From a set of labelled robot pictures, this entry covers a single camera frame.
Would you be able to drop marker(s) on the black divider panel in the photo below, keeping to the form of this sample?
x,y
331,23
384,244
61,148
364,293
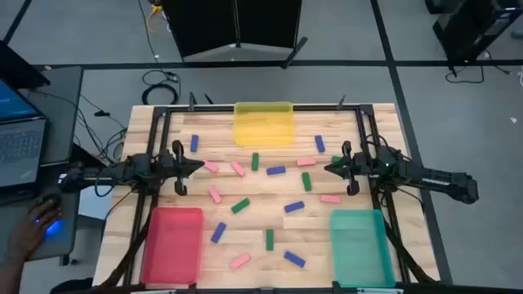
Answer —
x,y
212,24

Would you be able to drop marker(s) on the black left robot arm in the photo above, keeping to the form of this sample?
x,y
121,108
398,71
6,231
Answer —
x,y
135,167

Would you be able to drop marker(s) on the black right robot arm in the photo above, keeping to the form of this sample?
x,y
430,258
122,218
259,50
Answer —
x,y
433,177

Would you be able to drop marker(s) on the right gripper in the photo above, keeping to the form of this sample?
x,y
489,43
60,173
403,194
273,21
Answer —
x,y
351,167

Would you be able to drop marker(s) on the black flat panel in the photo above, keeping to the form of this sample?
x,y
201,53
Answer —
x,y
20,65

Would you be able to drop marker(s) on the green wooden block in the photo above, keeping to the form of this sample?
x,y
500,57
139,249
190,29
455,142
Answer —
x,y
306,181
335,158
255,161
240,206
269,239

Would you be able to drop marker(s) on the black aluminium table frame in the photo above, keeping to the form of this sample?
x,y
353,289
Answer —
x,y
327,108

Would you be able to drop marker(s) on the pink wooden block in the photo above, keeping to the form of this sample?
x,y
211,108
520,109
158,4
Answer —
x,y
330,199
238,168
215,194
211,166
240,260
306,162

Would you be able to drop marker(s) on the blue wooden block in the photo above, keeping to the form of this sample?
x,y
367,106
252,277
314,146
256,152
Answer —
x,y
218,232
320,143
294,259
294,207
194,143
276,170

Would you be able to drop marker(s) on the red translucent plastic bin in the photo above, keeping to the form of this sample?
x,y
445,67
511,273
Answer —
x,y
173,245

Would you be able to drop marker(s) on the grey laptop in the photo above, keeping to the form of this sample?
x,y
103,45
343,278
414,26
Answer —
x,y
20,143

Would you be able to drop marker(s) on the black computer mouse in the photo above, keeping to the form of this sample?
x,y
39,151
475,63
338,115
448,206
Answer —
x,y
52,200

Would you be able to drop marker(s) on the person's forearm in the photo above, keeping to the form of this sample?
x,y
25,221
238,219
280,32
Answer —
x,y
10,277

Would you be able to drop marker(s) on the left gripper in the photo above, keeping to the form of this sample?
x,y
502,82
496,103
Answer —
x,y
179,167

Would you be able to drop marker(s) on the green translucent plastic bin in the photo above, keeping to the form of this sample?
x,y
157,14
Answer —
x,y
361,249

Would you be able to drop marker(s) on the person's hand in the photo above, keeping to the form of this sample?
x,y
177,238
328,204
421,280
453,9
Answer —
x,y
30,232

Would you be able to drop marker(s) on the grey side desk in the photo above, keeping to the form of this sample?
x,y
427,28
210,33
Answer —
x,y
63,118

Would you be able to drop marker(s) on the yellow translucent plastic bin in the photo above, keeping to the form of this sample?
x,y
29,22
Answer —
x,y
263,124

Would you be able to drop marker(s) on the white sheet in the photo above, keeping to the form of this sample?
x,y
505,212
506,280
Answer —
x,y
92,202

